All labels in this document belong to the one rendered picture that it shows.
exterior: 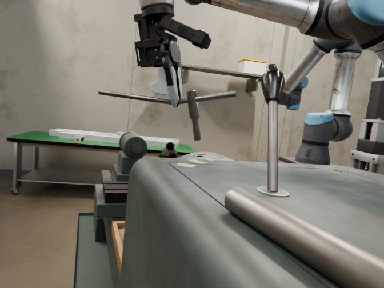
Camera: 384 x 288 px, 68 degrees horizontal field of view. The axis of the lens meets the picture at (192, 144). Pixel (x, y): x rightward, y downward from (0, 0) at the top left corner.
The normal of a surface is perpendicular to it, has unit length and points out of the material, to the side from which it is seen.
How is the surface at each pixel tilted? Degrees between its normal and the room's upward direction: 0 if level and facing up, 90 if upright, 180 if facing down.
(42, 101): 90
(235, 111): 90
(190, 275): 90
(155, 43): 98
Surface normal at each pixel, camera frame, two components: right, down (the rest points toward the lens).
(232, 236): -0.04, -0.99
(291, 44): 0.18, 0.14
